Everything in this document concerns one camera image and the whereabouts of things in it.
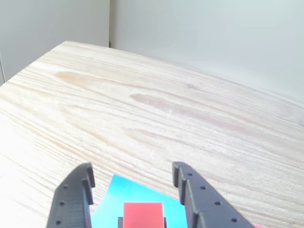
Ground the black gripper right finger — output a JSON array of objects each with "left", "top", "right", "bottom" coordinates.
[{"left": 172, "top": 161, "right": 256, "bottom": 228}]

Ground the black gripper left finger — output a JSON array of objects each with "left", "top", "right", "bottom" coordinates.
[{"left": 46, "top": 162, "right": 95, "bottom": 228}]

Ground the small black cube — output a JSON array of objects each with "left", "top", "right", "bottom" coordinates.
[{"left": 118, "top": 216, "right": 167, "bottom": 228}]

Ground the small red cube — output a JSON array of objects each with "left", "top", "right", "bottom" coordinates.
[{"left": 123, "top": 201, "right": 165, "bottom": 228}]

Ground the blue paper sheet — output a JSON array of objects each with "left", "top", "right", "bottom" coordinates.
[{"left": 91, "top": 174, "right": 189, "bottom": 228}]

